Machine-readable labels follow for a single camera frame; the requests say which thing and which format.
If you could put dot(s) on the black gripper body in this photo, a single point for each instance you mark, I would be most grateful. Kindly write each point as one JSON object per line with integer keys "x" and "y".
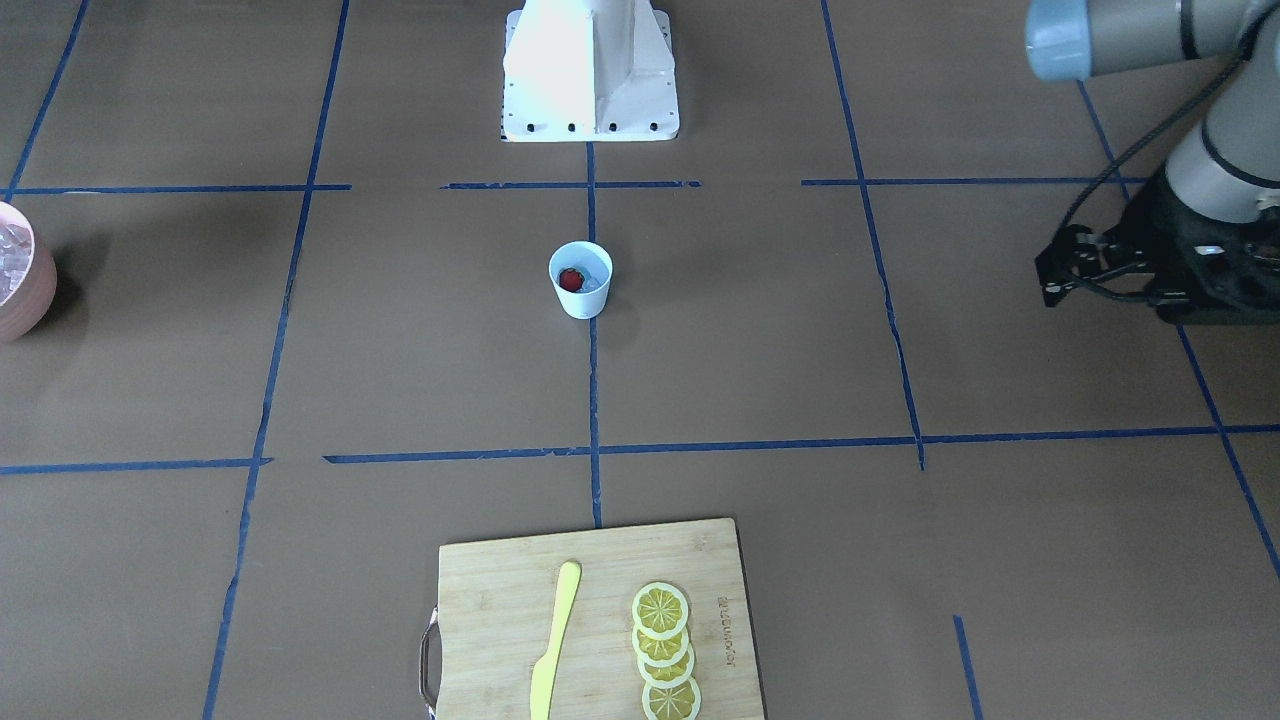
{"x": 1152, "y": 228}

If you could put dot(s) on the clear ice cube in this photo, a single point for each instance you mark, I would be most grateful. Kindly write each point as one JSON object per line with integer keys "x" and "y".
{"x": 593, "y": 284}

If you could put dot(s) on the red strawberry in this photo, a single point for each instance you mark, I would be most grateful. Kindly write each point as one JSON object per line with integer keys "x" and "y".
{"x": 571, "y": 280}

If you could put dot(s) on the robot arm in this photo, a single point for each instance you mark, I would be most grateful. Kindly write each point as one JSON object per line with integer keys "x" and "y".
{"x": 1226, "y": 167}

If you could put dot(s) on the light blue plastic cup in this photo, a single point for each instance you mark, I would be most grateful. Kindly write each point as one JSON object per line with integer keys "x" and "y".
{"x": 591, "y": 259}

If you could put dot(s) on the pink bowl of ice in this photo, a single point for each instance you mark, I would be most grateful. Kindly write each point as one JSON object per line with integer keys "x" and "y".
{"x": 30, "y": 277}

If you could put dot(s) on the lemon slice top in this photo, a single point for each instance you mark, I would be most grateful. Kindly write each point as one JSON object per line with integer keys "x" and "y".
{"x": 660, "y": 610}

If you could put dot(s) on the lemon slice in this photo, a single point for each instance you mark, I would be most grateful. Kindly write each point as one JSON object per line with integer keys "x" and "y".
{"x": 667, "y": 676}
{"x": 660, "y": 610}
{"x": 660, "y": 652}
{"x": 671, "y": 702}

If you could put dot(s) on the lemon slice bottom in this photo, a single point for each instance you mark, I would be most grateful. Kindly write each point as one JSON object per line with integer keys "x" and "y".
{"x": 671, "y": 702}

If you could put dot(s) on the yellow plastic knife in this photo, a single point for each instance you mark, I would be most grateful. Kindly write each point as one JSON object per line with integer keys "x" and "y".
{"x": 544, "y": 671}

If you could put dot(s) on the bamboo cutting board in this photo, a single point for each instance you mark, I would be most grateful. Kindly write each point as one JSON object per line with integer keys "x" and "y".
{"x": 492, "y": 619}

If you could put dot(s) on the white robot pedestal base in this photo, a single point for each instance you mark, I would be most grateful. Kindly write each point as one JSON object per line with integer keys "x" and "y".
{"x": 589, "y": 71}

